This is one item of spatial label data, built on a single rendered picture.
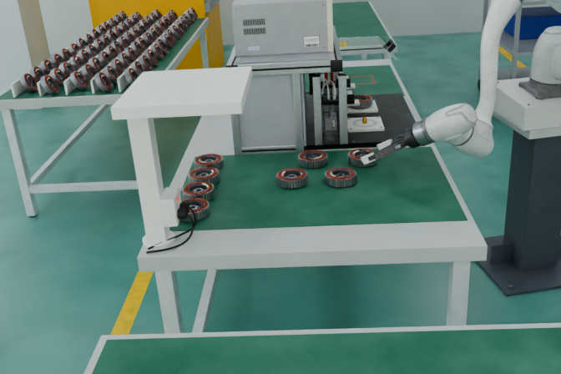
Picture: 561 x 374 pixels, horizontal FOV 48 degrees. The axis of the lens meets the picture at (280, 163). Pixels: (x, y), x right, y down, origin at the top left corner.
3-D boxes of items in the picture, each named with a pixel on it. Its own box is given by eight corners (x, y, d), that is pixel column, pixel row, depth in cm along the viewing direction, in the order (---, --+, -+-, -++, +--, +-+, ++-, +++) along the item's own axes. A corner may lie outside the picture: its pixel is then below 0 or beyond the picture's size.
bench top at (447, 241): (390, 67, 382) (390, 58, 380) (486, 260, 180) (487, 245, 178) (224, 74, 388) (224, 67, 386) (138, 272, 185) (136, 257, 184)
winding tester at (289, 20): (329, 29, 288) (328, -17, 280) (333, 52, 248) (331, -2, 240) (245, 34, 290) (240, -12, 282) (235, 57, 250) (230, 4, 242)
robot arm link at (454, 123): (424, 136, 211) (446, 151, 219) (465, 120, 201) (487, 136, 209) (422, 109, 216) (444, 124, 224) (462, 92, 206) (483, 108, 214)
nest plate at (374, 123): (380, 118, 275) (380, 116, 274) (384, 130, 261) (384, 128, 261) (346, 120, 276) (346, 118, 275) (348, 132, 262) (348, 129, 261)
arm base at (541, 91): (551, 78, 282) (553, 66, 280) (578, 96, 263) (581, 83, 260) (512, 82, 280) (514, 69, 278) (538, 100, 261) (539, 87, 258)
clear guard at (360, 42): (390, 48, 295) (390, 35, 293) (396, 60, 273) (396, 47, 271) (320, 51, 297) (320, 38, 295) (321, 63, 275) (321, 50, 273)
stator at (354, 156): (382, 159, 239) (382, 149, 237) (369, 169, 230) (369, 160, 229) (356, 154, 245) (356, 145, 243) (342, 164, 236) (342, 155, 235)
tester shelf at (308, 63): (334, 34, 300) (334, 25, 298) (342, 71, 237) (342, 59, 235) (242, 39, 302) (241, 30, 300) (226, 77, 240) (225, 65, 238)
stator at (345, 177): (348, 173, 229) (348, 164, 228) (361, 184, 219) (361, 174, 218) (320, 179, 226) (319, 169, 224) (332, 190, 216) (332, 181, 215)
